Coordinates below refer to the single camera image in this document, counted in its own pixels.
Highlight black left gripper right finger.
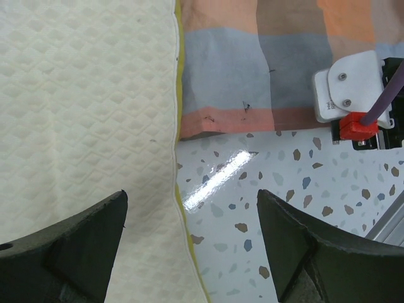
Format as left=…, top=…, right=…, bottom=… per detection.
left=257, top=189, right=403, bottom=302

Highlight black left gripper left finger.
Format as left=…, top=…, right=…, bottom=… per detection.
left=1, top=191, right=128, bottom=302

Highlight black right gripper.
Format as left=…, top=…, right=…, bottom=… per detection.
left=331, top=57, right=403, bottom=150

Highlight orange grey plaid pillowcase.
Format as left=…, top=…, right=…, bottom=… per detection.
left=180, top=1, right=403, bottom=140

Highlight cream pillow yellow trim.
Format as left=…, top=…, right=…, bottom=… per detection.
left=1, top=1, right=207, bottom=302

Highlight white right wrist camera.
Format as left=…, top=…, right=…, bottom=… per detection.
left=312, top=50, right=395, bottom=145

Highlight aluminium mounting rail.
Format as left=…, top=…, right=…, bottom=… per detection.
left=366, top=192, right=404, bottom=247

